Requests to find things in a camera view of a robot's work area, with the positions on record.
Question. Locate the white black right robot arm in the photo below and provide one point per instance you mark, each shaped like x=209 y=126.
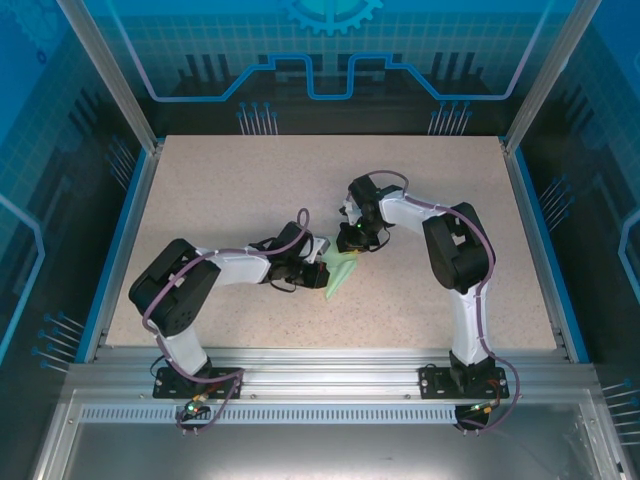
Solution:
x=405 y=212

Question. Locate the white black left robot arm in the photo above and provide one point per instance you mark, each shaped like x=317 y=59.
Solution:
x=235 y=265

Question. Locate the steel sheet tray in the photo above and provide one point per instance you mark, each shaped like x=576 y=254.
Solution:
x=325 y=455

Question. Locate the aluminium table edge beam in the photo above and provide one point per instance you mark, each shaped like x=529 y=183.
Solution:
x=325 y=372

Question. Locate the small connector with green light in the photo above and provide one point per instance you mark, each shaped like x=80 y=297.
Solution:
x=199 y=401
x=487 y=406

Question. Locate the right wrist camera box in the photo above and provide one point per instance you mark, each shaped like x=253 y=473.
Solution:
x=349 y=212

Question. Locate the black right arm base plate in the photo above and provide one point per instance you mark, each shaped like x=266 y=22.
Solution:
x=432 y=382

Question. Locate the blue aluminium side rail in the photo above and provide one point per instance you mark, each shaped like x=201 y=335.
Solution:
x=131 y=225
x=536 y=225

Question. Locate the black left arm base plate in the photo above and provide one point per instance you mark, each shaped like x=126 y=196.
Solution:
x=167 y=385

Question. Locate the aluminium frame post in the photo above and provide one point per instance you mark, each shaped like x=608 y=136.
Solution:
x=549 y=75
x=115 y=75

